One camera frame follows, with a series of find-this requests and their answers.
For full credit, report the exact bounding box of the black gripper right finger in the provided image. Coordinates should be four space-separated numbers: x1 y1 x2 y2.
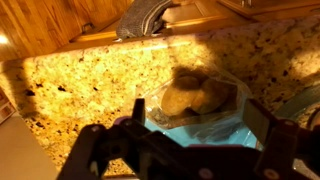
243 98 320 180

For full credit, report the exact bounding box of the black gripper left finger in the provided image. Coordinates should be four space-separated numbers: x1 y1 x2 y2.
56 98 175 180

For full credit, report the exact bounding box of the large brown potato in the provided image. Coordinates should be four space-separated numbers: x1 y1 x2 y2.
161 75 202 117

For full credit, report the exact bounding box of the blue white potato bag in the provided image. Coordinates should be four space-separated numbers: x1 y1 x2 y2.
142 65 265 150

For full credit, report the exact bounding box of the brown potato in bag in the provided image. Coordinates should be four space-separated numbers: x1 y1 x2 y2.
191 77 232 115

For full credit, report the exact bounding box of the gray striped hanging towel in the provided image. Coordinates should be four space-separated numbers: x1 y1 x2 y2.
115 0 173 40

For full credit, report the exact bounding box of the wooden lower cabinet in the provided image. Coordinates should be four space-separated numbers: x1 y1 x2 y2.
68 0 320 46

